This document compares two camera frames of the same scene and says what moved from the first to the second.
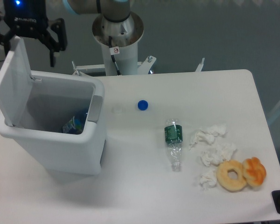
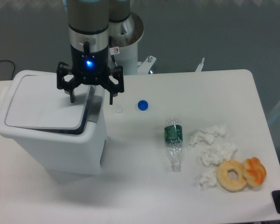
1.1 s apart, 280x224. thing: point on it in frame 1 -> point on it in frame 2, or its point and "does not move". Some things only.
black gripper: x=29 y=17 -> x=90 y=68
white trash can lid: x=13 y=82 -> x=38 y=103
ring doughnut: x=227 y=182 does not move
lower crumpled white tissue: x=208 y=179 does not move
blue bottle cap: x=143 y=105 does not move
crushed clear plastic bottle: x=173 y=134 does not move
